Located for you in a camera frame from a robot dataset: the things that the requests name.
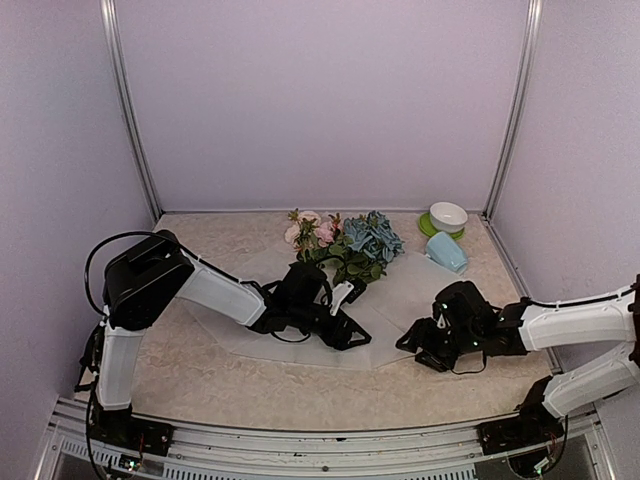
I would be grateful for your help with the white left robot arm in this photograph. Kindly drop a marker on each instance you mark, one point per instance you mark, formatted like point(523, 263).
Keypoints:
point(141, 282)

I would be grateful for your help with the light blue ceramic mug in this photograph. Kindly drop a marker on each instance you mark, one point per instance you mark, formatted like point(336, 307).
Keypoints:
point(445, 251)

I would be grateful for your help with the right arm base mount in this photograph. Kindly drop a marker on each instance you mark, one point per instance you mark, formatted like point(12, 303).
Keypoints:
point(531, 426)

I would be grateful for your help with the pink fake rose stem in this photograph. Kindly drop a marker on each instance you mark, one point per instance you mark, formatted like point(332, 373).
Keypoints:
point(302, 233)
point(330, 239)

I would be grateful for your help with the white wrapping paper sheet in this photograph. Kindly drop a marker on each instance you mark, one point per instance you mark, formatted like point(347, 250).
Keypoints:
point(386, 310)

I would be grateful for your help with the green round saucer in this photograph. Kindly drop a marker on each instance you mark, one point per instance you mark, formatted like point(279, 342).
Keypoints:
point(426, 226)

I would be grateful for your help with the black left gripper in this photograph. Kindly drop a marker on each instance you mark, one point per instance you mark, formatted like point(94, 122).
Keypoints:
point(339, 343)

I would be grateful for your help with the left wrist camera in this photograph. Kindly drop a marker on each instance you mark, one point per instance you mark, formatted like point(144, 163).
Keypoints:
point(346, 292)

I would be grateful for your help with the left aluminium corner post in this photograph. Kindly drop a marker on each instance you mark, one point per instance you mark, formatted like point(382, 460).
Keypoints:
point(109, 16)

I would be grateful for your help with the blue fake hydrangea stem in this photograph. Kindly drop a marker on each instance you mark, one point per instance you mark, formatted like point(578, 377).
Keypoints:
point(365, 246)

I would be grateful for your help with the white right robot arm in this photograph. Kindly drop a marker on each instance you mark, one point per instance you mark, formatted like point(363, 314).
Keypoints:
point(529, 326)

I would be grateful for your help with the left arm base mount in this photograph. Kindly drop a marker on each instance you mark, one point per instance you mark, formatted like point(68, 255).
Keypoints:
point(123, 429)

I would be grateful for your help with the aluminium front rail frame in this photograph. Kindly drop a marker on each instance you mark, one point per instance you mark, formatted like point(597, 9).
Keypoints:
point(200, 451)

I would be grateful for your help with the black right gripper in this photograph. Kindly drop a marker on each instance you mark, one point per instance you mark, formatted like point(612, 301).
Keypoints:
point(421, 331)

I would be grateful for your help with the aluminium corner post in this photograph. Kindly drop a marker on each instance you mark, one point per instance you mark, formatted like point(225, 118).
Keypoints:
point(526, 62)
point(109, 16)

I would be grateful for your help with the white ceramic bowl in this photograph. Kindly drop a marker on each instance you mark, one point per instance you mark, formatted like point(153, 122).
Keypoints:
point(448, 217)

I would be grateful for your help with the right aluminium corner post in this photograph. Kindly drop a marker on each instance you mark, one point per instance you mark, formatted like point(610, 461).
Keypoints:
point(526, 62)

